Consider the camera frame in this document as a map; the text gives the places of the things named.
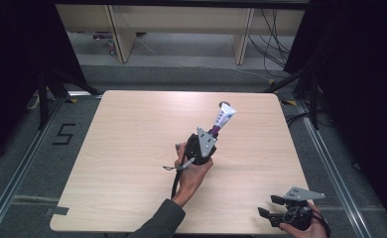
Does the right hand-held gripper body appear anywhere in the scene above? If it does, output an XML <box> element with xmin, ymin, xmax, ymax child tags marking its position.
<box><xmin>269</xmin><ymin>186</ymin><xmax>326</xmax><ymax>232</ymax></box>

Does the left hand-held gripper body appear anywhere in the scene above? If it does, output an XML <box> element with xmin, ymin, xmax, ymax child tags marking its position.
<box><xmin>184</xmin><ymin>127</ymin><xmax>218</xmax><ymax>167</ymax></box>

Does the white and purple toothpaste tube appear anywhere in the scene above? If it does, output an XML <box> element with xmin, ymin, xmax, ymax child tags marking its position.
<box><xmin>208</xmin><ymin>102</ymin><xmax>238</xmax><ymax>139</ymax></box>

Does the person's right hand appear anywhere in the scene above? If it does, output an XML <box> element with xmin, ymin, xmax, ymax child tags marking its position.
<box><xmin>279</xmin><ymin>202</ymin><xmax>331</xmax><ymax>238</ymax></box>

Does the person's left hand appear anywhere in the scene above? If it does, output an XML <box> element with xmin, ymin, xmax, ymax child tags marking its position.
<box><xmin>173</xmin><ymin>142</ymin><xmax>214</xmax><ymax>208</ymax></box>

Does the black metal stand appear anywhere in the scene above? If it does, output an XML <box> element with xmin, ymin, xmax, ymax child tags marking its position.
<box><xmin>37</xmin><ymin>65</ymin><xmax>101</xmax><ymax>131</ymax></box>
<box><xmin>257</xmin><ymin>63</ymin><xmax>322</xmax><ymax>131</ymax></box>

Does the light wooden shelf unit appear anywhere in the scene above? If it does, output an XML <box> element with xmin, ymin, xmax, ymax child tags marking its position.
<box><xmin>55</xmin><ymin>3</ymin><xmax>307</xmax><ymax>66</ymax></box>

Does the black curtain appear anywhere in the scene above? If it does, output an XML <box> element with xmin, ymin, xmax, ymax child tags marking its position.
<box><xmin>0</xmin><ymin>0</ymin><xmax>88</xmax><ymax>167</ymax></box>
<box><xmin>284</xmin><ymin>0</ymin><xmax>387</xmax><ymax>229</ymax></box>

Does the black tape numeral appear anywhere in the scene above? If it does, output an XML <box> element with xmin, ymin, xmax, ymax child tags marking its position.
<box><xmin>52</xmin><ymin>123</ymin><xmax>76</xmax><ymax>146</ymax></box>

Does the grey tape strip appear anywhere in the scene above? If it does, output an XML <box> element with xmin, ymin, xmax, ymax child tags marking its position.
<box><xmin>46</xmin><ymin>205</ymin><xmax>70</xmax><ymax>216</ymax></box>

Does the black strap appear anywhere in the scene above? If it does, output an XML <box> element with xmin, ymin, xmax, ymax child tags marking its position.
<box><xmin>170</xmin><ymin>145</ymin><xmax>190</xmax><ymax>200</ymax></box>

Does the aluminium floor rail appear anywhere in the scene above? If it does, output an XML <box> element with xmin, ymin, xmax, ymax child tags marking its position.
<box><xmin>297</xmin><ymin>100</ymin><xmax>371</xmax><ymax>238</ymax></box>
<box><xmin>0</xmin><ymin>95</ymin><xmax>66</xmax><ymax>238</ymax></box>

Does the thin white cable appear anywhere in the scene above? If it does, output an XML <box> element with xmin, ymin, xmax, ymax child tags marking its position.
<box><xmin>229</xmin><ymin>66</ymin><xmax>275</xmax><ymax>83</ymax></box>

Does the bundle of black cables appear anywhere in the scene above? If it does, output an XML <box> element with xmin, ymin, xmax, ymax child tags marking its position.
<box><xmin>247</xmin><ymin>9</ymin><xmax>292</xmax><ymax>79</ymax></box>

